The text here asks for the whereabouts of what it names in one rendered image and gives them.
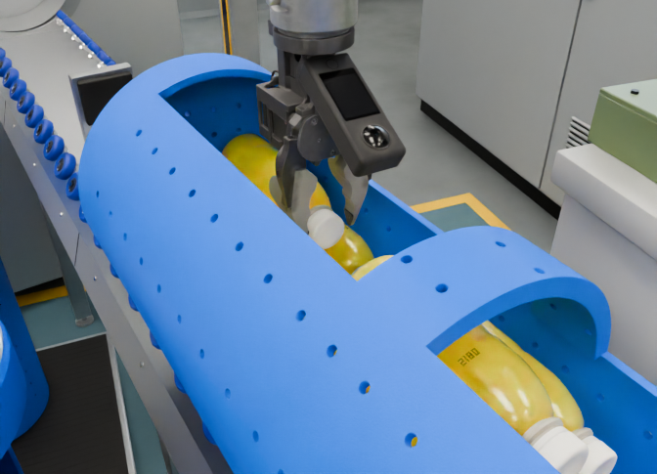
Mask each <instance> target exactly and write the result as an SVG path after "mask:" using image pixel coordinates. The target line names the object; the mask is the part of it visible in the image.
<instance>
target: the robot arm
mask: <svg viewBox="0 0 657 474"><path fill-rule="evenodd" d="M266 2H267V4H268V5H269V6H270V19H268V28H269V34H270V35H272V36H273V39H274V45H275V46H276V47H277V54H278V70H274V71H273V72H272V75H271V81H269V82H265V83H261V84H257V85H256V95H257V107H258V120H259V133H260V135H262V136H263V137H264V138H265V139H267V140H268V141H269V142H270V144H271V145H272V146H273V147H275V148H276V149H277V150H278V153H277V156H276V164H275V168H276V175H274V176H272V177H271V178H270V182H269V191H270V194H271V196H272V198H273V199H274V201H275V202H276V204H277V205H278V206H279V208H280V209H281V210H282V212H283V213H284V214H286V215H287V216H288V217H289V218H290V219H291V220H292V221H293V222H294V223H295V224H296V225H297V226H298V227H299V228H300V229H301V230H303V231H304V232H305V233H306V234H307V235H309V231H308V228H307V222H308V219H309V216H310V215H311V211H310V207H309V203H310V199H311V196H312V194H313V192H314V191H315V190H316V187H317V182H318V178H317V177H316V176H315V175H314V174H312V173H311V172H310V171H309V170H307V169H306V168H307V163H306V159H307V160H309V161H310V162H311V163H312V164H313V165H315V166H319V165H320V163H321V161H322V160H323V159H326V158H328V166H329V169H330V171H331V173H332V175H333V176H334V177H335V179H336V180H337V181H338V182H339V184H340V185H341V186H342V187H343V189H342V193H343V194H344V196H345V208H344V213H345V217H346V222H347V224H348V225H349V226H352V225H354V223H355V221H356V219H357V217H358V214H359V212H360V209H361V207H362V204H363V202H364V199H365V196H366V194H367V190H368V185H369V180H371V179H372V173H376V172H379V171H383V170H387V169H390V168H394V167H397V166H398V165H399V163H400V162H401V160H402V159H403V157H404V155H405V154H406V148H405V146H404V144H403V143H402V141H401V139H400V138H399V136H398V134H397V133H396V131H395V129H394V128H393V126H392V125H391V123H390V121H389V120H388V118H387V116H386V115H385V113H384V111H383V110H382V108H381V106H380V105H379V103H378V102H377V100H376V98H375V97H374V95H373V93H372V91H371V89H370V88H369V86H368V84H367V83H366V81H365V80H364V78H363V76H362V75H361V73H360V71H359V70H358V69H357V67H356V66H355V64H354V63H353V61H352V59H351V58H350V56H349V54H348V53H342V54H335V53H337V52H340V51H343V50H346V49H348V48H350V47H351V46H352V45H353V44H354V41H355V25H354V24H355V23H356V22H357V20H358V0H266ZM275 72H277V73H278V74H279V75H277V76H274V74H275ZM278 84H279V85H278ZM274 85H278V87H274ZM272 86H273V87H272ZM267 88H270V89H267ZM262 105H263V114H262ZM263 118H264V124H263ZM332 156H335V157H332Z"/></svg>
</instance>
